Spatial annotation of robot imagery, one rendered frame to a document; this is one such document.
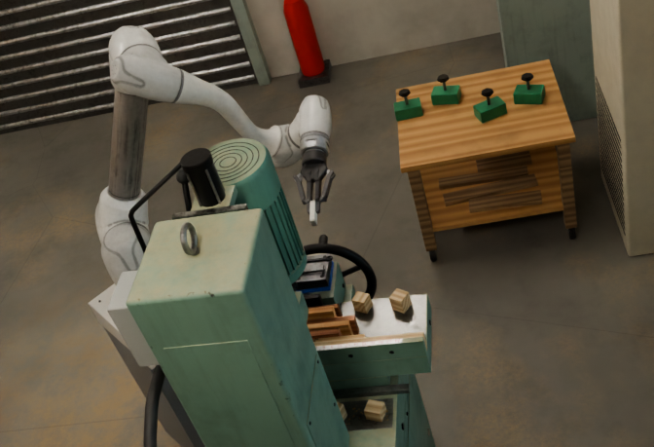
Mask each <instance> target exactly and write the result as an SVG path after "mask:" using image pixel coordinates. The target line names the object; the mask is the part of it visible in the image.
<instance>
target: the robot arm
mask: <svg viewBox="0 0 654 447"><path fill-rule="evenodd" d="M109 65H110V80H111V83H112V85H113V87H114V88H115V97H114V113H113V128H112V143H111V159H110V173H109V186H108V187H106V188H105V189H104V190H103V191H102V192H101V194H100V197H99V202H98V204H97V207H96V210H95V224H96V229H97V233H98V236H99V239H100V242H101V256H102V259H103V262H104V264H105V267H106V269H107V271H108V273H109V275H110V277H111V279H112V281H113V282H114V283H115V284H116V286H117V283H118V281H119V278H120V276H121V273H122V272H130V271H138V268H139V265H140V263H141V260H142V257H143V255H144V253H143V250H142V248H141V246H140V243H139V241H138V239H137V237H136V235H135V233H134V231H133V228H132V226H131V224H130V221H129V218H128V214H129V211H130V209H131V208H132V207H133V206H134V205H135V204H136V203H137V202H138V201H139V200H141V199H142V198H143V197H144V196H145V195H146V194H145V192H144V191H143V190H142V189H141V178H142V167H143V156H144V144H145V133H146V123H147V111H148V100H149V99H151V100H155V101H161V102H168V103H175V104H193V105H201V106H206V107H210V108H212V109H214V110H216V111H217V112H218V113H220V114H221V115H222V116H223V117H224V118H225V120H226V121H227V122H228V123H229V124H230V125H231V126H232V127H233V128H234V129H235V130H236V131H237V132H238V133H239V134H240V135H241V136H242V137H243V138H249V139H254V140H257V141H259V142H260V143H262V144H263V145H264V146H266V147H267V148H268V150H269V151H270V154H271V157H272V161H273V164H274V166H275V167H277V168H286V167H289V166H291V165H293V164H295V163H297V162H298V161H299V160H301V159H302V169H301V173H299V174H298V175H296V174H295V175H293V178H294V180H295V181H296V183H297V186H298V190H299V194H300V198H301V201H302V203H303V204H304V205H307V212H308V214H309V222H310V224H311V225H312V226H317V213H320V205H321V203H323V202H324V203H325V202H327V199H328V195H329V191H330V188H331V184H332V180H333V179H334V177H335V176H336V174H335V173H334V171H333V170H332V169H331V170H329V169H328V168H327V157H328V155H329V143H330V140H329V138H330V134H331V130H332V114H331V109H330V105H329V103H328V100H327V99H325V98H324V97H322V96H320V95H309V96H307V97H305V99H304V100H303V102H302V104H301V106H300V109H299V112H298V113H297V115H296V117H295V119H294V121H293V122H292V124H291V125H288V124H287V125H281V126H272V127H271V128H270V129H268V130H264V129H260V128H258V127H256V126H255V125H254V124H253V123H252V121H251V120H250V119H249V118H248V116H247V115H246V114H245V113H244V111H243V110H242V109H241V108H240V106H239V105H238V104H237V102H236V101H235V100H234V99H233V98H232V97H231V96H230V95H229V94H228V93H226V92H225V91H223V90H222V89H220V88H218V87H216V86H214V85H212V84H210V83H208V82H205V81H204V80H202V79H200V78H198V77H196V76H194V75H192V74H190V73H188V72H186V71H184V70H182V69H179V68H177V67H174V66H172V65H169V64H167V61H166V60H165V59H164V58H163V56H162V52H161V50H160V47H159V45H158V43H157V42H156V40H155V39H154V37H153V36H152V35H151V34H150V33H149V32H148V31H147V30H145V29H144V28H142V27H140V26H132V25H130V26H122V27H120V28H119V29H117V30H116V31H115V32H114V34H113V35H112V37H111V39H110V41H109ZM325 175H327V176H326V179H325V183H324V187H323V190H322V194H321V185H322V179H323V178H324V176H325ZM302 177H303V178H304V179H305V180H306V181H307V198H306V196H305V192H304V188H303V184H302ZM313 182H315V201H313V200H312V191H313ZM133 216H134V219H135V221H136V224H137V226H138V228H139V231H140V233H141V235H142V238H143V240H144V241H145V244H146V246H147V244H148V241H149V239H150V237H151V236H150V231H149V227H148V224H149V217H148V200H147V201H146V202H145V203H144V204H143V205H142V206H141V207H140V208H139V209H138V210H137V211H136V212H135V213H134V215H133Z"/></svg>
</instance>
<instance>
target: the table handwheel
mask: <svg viewBox="0 0 654 447"><path fill-rule="evenodd" d="M304 250H305V253H306V255H310V254H315V253H328V254H334V255H338V256H341V257H343V258H345V259H348V260H349V261H351V262H353V263H354V264H355V265H356V266H353V267H351V268H349V269H347V270H345V271H343V272H342V274H343V277H346V276H348V275H350V274H352V273H355V272H357V271H359V270H361V271H362V272H363V273H364V275H365V277H366V281H367V288H366V291H365V293H368V294H370V297H371V299H373V297H374V296H375V293H376V289H377V279H376V275H375V273H374V270H373V268H372V267H371V265H370V264H369V263H368V262H367V261H366V260H365V259H364V258H363V257H362V256H361V255H359V254H358V253H356V252H354V251H353V250H351V249H348V248H346V247H343V246H340V245H336V244H331V243H313V244H308V245H304Z"/></svg>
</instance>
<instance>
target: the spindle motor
mask: <svg viewBox="0 0 654 447"><path fill-rule="evenodd" d="M208 150H209V151H210V153H211V155H212V158H213V163H214V165H215V167H216V169H217V171H218V174H219V176H220V179H221V181H222V184H223V186H230V185H236V189H237V195H236V202H235V205H242V204H247V207H248V209H254V208H261V209H262V210H263V212H264V213H265V216H266V218H267V221H268V223H269V226H270V229H271V231H272V235H273V238H274V241H275V243H276V246H277V249H278V251H279V254H280V256H281V259H282V262H283V264H284V267H285V269H286V272H287V275H288V277H289V279H290V281H291V284H292V283H293V282H295V281H296V280H297V279H298V278H299V277H300V276H301V274H302V273H303V271H304V270H305V267H306V265H307V255H306V253H305V250H304V247H303V244H302V242H301V239H300V236H299V233H298V230H297V228H296V225H295V222H294V219H293V216H292V214H291V211H290V208H289V205H288V203H287V201H286V198H285V195H284V192H283V190H282V187H281V184H280V181H279V178H278V175H277V173H276V170H275V167H274V164H273V160H272V157H271V154H270V151H269V150H268V148H267V147H266V146H264V145H263V144H262V143H260V142H259V141H257V140H254V139H249V138H238V139H232V140H228V141H224V142H221V143H219V144H216V145H214V146H212V147H211V148H209V149H208Z"/></svg>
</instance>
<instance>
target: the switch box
mask: <svg viewBox="0 0 654 447"><path fill-rule="evenodd" d="M136 273H137V271H130V272H122V273H121V276H120V278H119V281H118V283H117V286H116V288H115V291H114V293H113V296H112V298H111V301H110V303H109V306H108V308H107V312H108V314H109V316H110V317H111V318H112V320H113V321H114V323H115V325H116V327H117V328H118V330H119V332H120V333H121V335H122V337H123V339H124V340H125V342H126V344H127V346H128V348H129V350H130V351H131V353H132V355H133V356H134V358H135V360H136V362H137V363H138V365H139V366H151V365H159V363H158V361H157V360H156V358H155V356H154V354H153V352H152V351H151V349H150V347H149V345H148V344H147V342H146V340H145V338H144V336H143V335H142V333H141V331H140V329H139V327H138V326H137V324H136V322H135V320H134V319H133V317H132V315H131V313H130V311H129V310H128V308H127V305H126V300H127V297H128V295H129V292H130V289H131V287H132V284H133V281H134V279H135V276H136Z"/></svg>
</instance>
